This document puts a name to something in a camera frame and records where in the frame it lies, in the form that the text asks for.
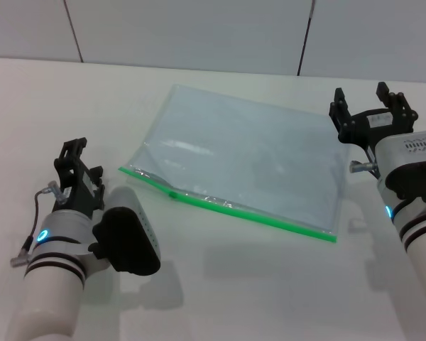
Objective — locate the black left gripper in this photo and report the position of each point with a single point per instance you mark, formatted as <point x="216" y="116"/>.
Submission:
<point x="81" y="199"/>

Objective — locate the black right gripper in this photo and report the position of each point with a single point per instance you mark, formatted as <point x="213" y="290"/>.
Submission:
<point x="371" y="124"/>

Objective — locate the green zipper slider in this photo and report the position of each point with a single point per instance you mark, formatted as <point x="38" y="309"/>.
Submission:
<point x="173" y="194"/>

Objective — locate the transparent green-zip document bag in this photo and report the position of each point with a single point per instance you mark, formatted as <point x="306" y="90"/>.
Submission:
<point x="234" y="156"/>

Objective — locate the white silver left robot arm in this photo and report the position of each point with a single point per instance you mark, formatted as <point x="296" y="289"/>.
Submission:
<point x="53" y="284"/>

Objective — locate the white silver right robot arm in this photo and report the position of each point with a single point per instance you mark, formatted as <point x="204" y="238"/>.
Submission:
<point x="422" y="255"/>

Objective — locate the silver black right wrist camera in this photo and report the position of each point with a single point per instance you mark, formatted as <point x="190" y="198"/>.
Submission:
<point x="408" y="156"/>

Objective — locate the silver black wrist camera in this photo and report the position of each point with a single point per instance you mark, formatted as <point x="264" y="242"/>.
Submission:
<point x="408" y="156"/>
<point x="128" y="238"/>

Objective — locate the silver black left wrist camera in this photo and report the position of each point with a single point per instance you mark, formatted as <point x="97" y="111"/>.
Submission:
<point x="128" y="238"/>

